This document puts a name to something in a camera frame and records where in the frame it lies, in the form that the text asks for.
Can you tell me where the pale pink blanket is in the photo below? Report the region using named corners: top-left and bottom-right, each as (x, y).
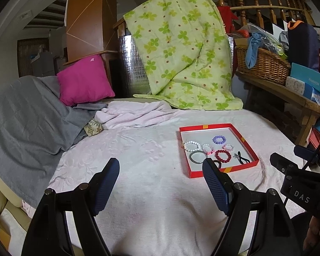
top-left (21, 101), bottom-right (310, 256)

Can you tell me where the clear plastic bag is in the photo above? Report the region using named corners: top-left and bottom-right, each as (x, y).
top-left (240, 23), bottom-right (286, 56)

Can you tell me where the red shallow box tray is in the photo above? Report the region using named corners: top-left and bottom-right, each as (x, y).
top-left (179, 123), bottom-right (260, 179)

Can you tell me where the wooden stair banister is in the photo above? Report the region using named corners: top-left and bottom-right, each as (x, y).
top-left (197, 0), bottom-right (315, 32)

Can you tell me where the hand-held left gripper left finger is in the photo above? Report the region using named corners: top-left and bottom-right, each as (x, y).
top-left (21, 158), bottom-right (120, 256)

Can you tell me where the grey cloth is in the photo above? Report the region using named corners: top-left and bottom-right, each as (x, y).
top-left (0, 75), bottom-right (108, 208)

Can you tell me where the wicker basket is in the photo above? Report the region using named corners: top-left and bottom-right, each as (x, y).
top-left (234, 45), bottom-right (291, 86)

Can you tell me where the white patterned tissue box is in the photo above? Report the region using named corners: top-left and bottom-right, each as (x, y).
top-left (285, 76), bottom-right (314, 96)

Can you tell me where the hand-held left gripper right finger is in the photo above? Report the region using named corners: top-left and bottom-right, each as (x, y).
top-left (202, 158), bottom-right (302, 256)

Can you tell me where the blue cloth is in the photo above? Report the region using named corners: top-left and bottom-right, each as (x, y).
top-left (245, 33), bottom-right (270, 68)

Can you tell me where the green clover print quilt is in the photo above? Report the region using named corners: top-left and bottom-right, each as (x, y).
top-left (123, 0), bottom-right (244, 111)

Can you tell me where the silver metal bangle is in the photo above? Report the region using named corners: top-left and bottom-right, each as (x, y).
top-left (190, 151), bottom-right (207, 164)

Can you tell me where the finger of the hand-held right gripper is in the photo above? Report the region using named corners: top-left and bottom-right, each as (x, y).
top-left (270, 153), bottom-right (296, 178)
top-left (294, 145), bottom-right (320, 164)

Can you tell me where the small patterned cushion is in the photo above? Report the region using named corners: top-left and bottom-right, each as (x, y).
top-left (84, 119), bottom-right (104, 138)

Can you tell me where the black hair tie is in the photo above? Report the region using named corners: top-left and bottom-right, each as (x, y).
top-left (234, 151), bottom-right (250, 165)

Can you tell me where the red bead bracelet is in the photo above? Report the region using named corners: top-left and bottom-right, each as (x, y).
top-left (214, 150), bottom-right (231, 163)

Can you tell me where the navy bag with orange trim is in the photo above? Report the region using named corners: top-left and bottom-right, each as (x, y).
top-left (287, 20), bottom-right (320, 72)

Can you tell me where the magenta pillow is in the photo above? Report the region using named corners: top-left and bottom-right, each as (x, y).
top-left (57, 55), bottom-right (116, 106)

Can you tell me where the light blue cardboard box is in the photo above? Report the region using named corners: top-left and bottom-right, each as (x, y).
top-left (290, 63), bottom-right (320, 97)

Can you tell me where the wooden bench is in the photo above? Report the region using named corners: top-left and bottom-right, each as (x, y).
top-left (235, 71), bottom-right (320, 147)

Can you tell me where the beige sofa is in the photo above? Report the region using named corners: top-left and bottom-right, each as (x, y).
top-left (0, 171), bottom-right (30, 246)

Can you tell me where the brown wooden column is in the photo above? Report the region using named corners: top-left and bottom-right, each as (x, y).
top-left (66, 0), bottom-right (118, 62)

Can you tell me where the person's right hand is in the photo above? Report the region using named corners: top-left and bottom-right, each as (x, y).
top-left (307, 215), bottom-right (320, 256)

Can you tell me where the red cloth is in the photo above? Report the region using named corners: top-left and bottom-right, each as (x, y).
top-left (217, 5), bottom-right (239, 35)

